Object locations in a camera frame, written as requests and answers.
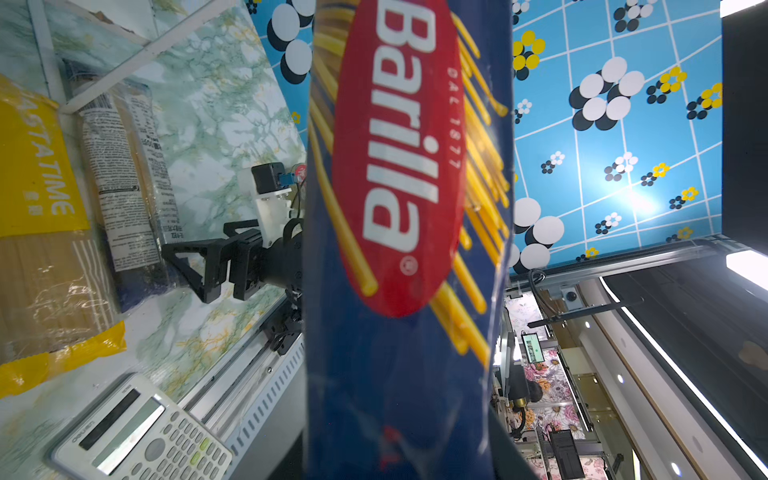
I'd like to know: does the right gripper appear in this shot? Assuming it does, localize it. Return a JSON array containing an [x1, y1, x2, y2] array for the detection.
[[161, 218, 303, 304]]

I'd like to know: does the yellow pasta bag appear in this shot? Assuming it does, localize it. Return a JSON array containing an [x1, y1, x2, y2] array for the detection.
[[1, 77, 126, 397]]

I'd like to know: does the blue Barilla pasta box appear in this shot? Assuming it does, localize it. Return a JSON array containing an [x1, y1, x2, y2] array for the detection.
[[303, 1, 514, 479]]

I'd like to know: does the clear grey spaghetti bag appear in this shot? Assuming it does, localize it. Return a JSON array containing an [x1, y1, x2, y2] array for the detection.
[[77, 80, 184, 312]]

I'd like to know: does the white calculator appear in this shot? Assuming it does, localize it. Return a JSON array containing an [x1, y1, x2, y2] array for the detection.
[[49, 373, 234, 480]]

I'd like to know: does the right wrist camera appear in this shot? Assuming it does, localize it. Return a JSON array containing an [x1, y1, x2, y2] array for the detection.
[[250, 162, 294, 247]]

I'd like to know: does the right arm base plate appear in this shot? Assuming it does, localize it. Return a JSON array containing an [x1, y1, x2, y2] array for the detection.
[[261, 300, 304, 355]]

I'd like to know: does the aluminium front rail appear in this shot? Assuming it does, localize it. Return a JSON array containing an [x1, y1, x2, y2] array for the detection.
[[181, 299, 306, 479]]

